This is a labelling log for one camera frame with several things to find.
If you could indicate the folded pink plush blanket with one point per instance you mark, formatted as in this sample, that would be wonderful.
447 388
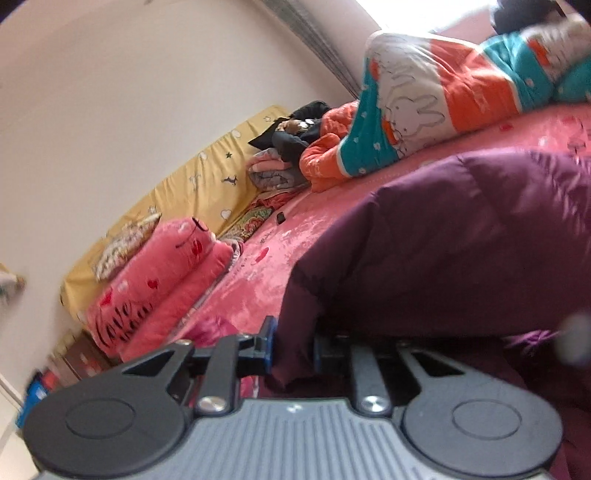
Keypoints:
157 286

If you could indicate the folded pink grey clothes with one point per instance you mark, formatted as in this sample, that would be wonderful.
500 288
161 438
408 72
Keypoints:
272 175

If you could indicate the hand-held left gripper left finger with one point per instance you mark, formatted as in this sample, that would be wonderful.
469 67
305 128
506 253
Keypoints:
268 346

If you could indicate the black clothing by window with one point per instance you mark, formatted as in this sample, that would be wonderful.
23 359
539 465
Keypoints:
526 11

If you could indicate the yellow headboard cover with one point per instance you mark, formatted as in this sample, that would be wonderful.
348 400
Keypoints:
207 180

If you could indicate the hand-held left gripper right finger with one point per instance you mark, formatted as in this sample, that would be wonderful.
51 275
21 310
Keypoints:
319 356

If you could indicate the grey striped curtain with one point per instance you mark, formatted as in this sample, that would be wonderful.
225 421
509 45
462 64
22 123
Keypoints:
323 41

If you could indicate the pink bed blanket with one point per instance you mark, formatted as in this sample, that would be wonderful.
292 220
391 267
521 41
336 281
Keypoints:
277 258

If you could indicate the pile of black clothes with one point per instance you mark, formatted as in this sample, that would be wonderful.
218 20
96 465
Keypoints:
300 134

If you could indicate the rabbit print quilt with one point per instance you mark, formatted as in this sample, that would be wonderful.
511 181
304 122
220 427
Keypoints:
415 97

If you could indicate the window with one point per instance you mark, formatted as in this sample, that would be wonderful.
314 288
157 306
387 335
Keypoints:
415 11

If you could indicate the floral patterned cloth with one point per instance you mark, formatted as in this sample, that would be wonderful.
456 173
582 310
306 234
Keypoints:
249 224

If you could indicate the beige patterned pillow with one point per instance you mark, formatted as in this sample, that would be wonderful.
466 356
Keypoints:
122 247

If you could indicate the small black object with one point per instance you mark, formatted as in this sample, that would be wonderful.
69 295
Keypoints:
280 218

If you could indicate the purple quilted down jacket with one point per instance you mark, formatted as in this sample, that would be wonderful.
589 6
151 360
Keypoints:
438 244

